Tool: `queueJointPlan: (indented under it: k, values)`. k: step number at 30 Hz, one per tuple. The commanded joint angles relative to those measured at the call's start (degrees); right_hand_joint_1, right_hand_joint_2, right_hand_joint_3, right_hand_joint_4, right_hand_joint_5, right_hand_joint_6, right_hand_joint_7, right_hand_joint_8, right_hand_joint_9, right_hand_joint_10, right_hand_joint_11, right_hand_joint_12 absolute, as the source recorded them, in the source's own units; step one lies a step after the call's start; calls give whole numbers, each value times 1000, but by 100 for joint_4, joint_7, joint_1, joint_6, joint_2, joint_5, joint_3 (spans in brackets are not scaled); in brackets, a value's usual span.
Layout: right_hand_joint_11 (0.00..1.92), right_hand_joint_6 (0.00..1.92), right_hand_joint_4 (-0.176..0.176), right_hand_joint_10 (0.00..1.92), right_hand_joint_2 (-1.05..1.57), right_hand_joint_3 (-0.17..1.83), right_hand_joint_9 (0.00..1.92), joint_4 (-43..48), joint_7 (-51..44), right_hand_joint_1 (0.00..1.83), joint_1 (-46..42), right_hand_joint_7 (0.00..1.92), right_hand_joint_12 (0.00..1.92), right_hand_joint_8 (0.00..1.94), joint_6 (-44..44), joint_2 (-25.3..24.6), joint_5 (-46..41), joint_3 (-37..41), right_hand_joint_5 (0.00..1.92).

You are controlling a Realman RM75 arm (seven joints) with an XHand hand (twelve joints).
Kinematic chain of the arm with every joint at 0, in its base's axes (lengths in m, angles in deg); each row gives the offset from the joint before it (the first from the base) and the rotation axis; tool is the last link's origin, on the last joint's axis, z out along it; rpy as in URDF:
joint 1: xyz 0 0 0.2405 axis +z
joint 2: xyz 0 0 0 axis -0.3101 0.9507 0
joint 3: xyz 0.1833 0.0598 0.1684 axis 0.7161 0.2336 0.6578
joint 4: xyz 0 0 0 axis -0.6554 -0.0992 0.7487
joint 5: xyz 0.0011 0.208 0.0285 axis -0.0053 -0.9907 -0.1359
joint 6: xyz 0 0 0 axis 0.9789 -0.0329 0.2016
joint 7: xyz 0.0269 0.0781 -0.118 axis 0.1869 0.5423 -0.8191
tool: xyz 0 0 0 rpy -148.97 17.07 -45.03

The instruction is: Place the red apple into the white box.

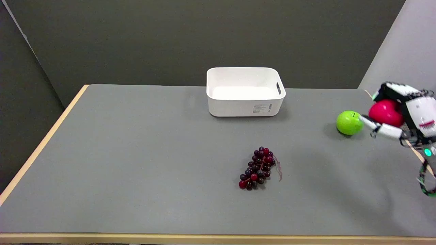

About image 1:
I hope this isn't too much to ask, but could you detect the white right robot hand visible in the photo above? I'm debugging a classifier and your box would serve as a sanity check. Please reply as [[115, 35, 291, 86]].
[[358, 82, 436, 158]]

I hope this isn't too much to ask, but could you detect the red apple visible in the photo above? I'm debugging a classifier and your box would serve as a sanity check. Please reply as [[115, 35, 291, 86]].
[[369, 99, 404, 128]]

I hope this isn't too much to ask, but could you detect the green apple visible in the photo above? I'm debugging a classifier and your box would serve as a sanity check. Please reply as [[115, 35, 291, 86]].
[[336, 110, 364, 135]]

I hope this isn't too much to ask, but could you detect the white plastic box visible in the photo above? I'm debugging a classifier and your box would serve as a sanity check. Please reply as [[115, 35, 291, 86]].
[[206, 67, 286, 117]]

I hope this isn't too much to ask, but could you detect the dark red grape bunch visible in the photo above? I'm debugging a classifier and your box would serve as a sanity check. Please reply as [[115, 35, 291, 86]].
[[238, 146, 283, 190]]

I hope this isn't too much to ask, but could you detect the grey table mat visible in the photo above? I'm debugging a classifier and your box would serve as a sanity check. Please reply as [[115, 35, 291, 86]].
[[0, 84, 436, 237]]

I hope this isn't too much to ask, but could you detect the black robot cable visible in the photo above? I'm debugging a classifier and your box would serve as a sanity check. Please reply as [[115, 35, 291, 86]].
[[418, 157, 436, 198]]

